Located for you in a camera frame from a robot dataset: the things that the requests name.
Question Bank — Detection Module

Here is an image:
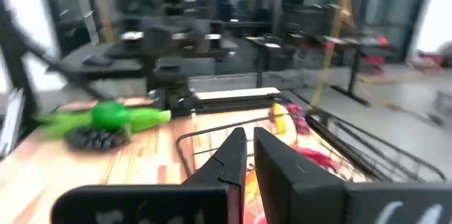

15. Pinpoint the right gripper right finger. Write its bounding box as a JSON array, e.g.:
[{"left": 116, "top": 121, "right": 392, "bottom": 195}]
[{"left": 253, "top": 126, "right": 452, "bottom": 224}]

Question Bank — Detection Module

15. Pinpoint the yellow banana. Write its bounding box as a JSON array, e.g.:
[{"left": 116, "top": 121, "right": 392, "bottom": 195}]
[{"left": 270, "top": 102, "right": 296, "bottom": 143}]

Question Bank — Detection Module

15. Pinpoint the red yellow mango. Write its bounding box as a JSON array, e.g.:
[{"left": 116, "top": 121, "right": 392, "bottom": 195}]
[{"left": 242, "top": 167, "right": 270, "bottom": 224}]

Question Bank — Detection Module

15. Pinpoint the green corn husk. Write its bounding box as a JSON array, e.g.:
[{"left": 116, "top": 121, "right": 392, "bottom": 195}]
[{"left": 37, "top": 107, "right": 173, "bottom": 139}]

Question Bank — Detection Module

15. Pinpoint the yellow power cable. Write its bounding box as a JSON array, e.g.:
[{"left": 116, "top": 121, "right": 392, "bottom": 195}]
[{"left": 310, "top": 0, "right": 356, "bottom": 107}]

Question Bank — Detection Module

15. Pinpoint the dark red grape bunch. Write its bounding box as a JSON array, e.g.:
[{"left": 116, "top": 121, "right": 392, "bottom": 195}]
[{"left": 284, "top": 102, "right": 312, "bottom": 136}]

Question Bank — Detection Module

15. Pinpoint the black grape bunch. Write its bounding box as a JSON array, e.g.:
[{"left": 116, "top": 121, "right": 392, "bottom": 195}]
[{"left": 64, "top": 126, "right": 129, "bottom": 151}]

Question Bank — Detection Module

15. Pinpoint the black office desk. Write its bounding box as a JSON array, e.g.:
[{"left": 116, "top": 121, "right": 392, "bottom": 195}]
[{"left": 243, "top": 34, "right": 395, "bottom": 107}]

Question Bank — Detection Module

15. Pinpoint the round green fruit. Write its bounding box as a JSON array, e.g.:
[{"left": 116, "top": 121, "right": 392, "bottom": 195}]
[{"left": 90, "top": 100, "right": 130, "bottom": 131}]

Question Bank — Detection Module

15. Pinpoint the long red pepper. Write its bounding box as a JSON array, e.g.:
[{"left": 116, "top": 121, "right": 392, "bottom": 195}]
[{"left": 292, "top": 146, "right": 340, "bottom": 172}]

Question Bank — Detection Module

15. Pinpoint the black wire basket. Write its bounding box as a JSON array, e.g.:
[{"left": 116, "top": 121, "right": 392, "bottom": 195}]
[{"left": 175, "top": 109, "right": 448, "bottom": 186}]

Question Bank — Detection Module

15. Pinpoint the white box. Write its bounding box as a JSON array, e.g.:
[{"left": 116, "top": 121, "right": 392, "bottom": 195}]
[{"left": 0, "top": 88, "right": 26, "bottom": 158}]

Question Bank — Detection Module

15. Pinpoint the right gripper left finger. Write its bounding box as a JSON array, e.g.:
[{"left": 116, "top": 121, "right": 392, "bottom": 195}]
[{"left": 51, "top": 126, "right": 247, "bottom": 224}]

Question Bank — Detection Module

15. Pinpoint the grey desk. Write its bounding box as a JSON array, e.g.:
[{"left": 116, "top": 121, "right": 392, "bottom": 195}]
[{"left": 47, "top": 40, "right": 220, "bottom": 82}]

